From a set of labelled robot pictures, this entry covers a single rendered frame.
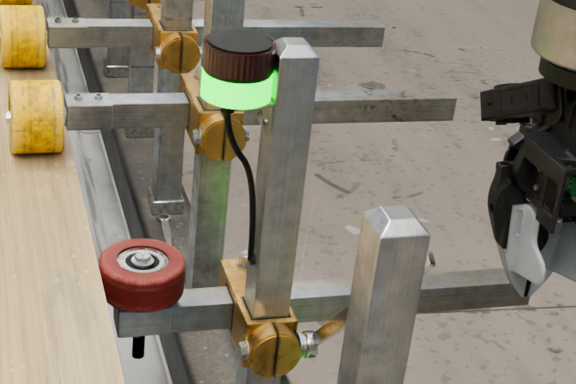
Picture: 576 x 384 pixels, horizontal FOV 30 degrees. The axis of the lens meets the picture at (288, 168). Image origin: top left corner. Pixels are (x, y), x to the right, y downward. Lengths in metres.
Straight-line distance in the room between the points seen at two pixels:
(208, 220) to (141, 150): 0.47
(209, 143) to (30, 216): 0.21
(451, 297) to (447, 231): 1.90
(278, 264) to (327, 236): 1.93
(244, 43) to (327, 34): 0.62
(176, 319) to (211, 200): 0.22
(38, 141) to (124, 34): 0.30
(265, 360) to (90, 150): 0.92
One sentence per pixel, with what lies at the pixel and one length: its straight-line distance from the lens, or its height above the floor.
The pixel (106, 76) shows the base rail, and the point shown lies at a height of 0.70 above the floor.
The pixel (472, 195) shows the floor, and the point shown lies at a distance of 3.26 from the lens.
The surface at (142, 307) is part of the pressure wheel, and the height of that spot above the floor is 0.88.
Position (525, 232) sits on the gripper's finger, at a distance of 0.86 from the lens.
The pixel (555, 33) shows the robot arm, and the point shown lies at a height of 1.21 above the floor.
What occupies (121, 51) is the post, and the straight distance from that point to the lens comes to 1.94.
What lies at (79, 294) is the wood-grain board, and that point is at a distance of 0.97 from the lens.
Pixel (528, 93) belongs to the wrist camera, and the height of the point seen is 1.15.
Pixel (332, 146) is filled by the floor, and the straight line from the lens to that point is 3.42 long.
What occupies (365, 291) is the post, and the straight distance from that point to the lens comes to 0.71.
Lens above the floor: 1.44
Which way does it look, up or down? 26 degrees down
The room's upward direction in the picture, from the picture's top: 6 degrees clockwise
